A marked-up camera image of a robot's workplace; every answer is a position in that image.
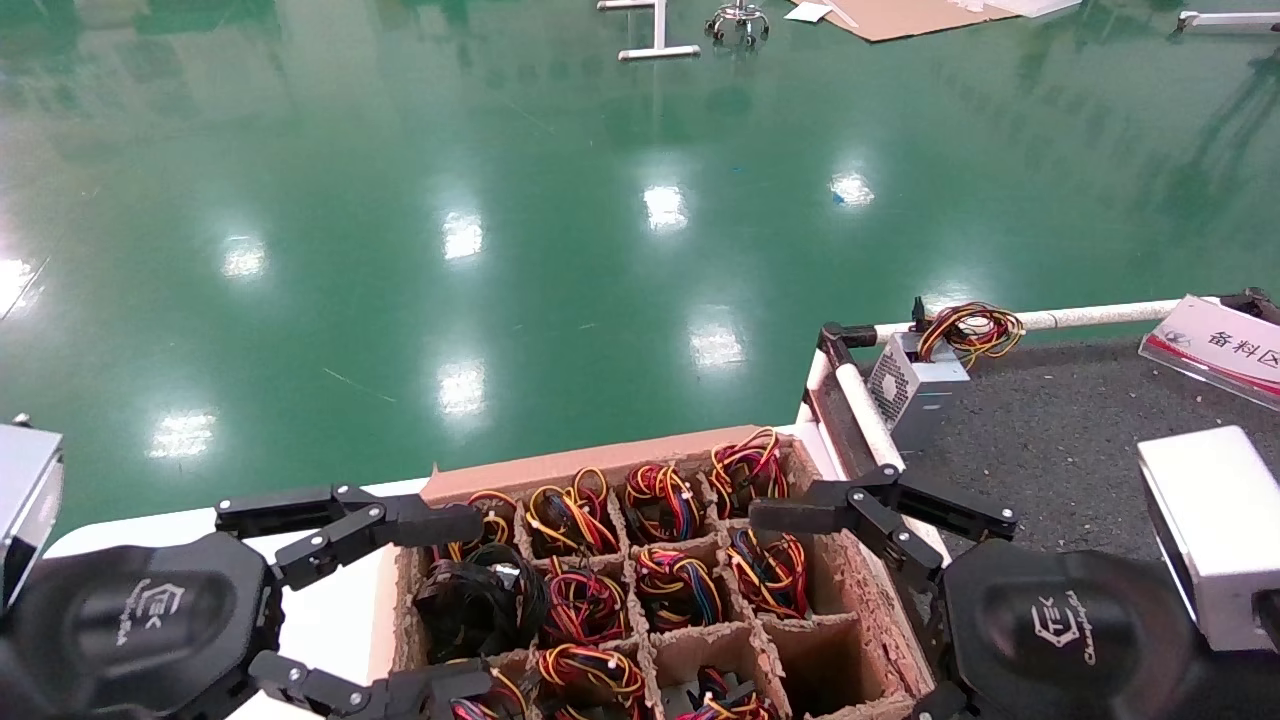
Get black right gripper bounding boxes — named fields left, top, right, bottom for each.
left=905, top=542, right=1217, bottom=720

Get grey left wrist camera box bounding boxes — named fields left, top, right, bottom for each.
left=0, top=418, right=65, bottom=613

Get black pipe corner joint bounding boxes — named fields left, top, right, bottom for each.
left=816, top=321, right=882, bottom=370

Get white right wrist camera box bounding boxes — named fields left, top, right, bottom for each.
left=1136, top=425, right=1280, bottom=654

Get white floor bar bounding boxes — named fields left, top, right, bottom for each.
left=1176, top=9, right=1280, bottom=37

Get grey power supply coloured wires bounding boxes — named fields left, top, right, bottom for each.
left=867, top=297, right=1027, bottom=454

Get white foam sheet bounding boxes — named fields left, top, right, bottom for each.
left=948, top=0, right=1084, bottom=20

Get white vertical frame pipe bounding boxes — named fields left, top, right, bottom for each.
left=800, top=348, right=834, bottom=426

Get cardboard box with dividers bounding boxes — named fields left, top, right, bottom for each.
left=365, top=425, right=937, bottom=720

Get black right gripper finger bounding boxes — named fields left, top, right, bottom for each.
left=748, top=463, right=1019, bottom=593

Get power supply with coloured wires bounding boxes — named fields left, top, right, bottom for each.
left=524, top=466, right=622, bottom=560
left=632, top=544, right=724, bottom=634
left=534, top=642, right=650, bottom=720
left=707, top=427, right=792, bottom=520
left=450, top=664, right=532, bottom=720
left=440, top=488, right=523, bottom=563
left=540, top=557, right=634, bottom=647
left=724, top=526, right=812, bottom=622
left=624, top=461, right=714, bottom=547
left=674, top=664, right=787, bottom=720

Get flat cardboard sheet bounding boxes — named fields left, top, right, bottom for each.
left=790, top=0, right=1083, bottom=44

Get white red area sign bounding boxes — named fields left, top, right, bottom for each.
left=1137, top=293, right=1280, bottom=413

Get white stand leg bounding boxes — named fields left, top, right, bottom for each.
left=597, top=0, right=702, bottom=63

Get dark grey table mat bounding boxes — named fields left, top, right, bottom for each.
left=880, top=337, right=1280, bottom=563

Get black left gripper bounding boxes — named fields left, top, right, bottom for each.
left=0, top=484, right=497, bottom=720

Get short white rail pipe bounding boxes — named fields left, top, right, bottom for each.
left=834, top=361, right=907, bottom=473

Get chrome chair base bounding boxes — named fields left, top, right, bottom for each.
left=704, top=0, right=772, bottom=49

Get long white rail pipe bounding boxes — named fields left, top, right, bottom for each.
left=872, top=297, right=1225, bottom=347

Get black pipe end joint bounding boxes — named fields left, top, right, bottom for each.
left=1217, top=286, right=1280, bottom=327

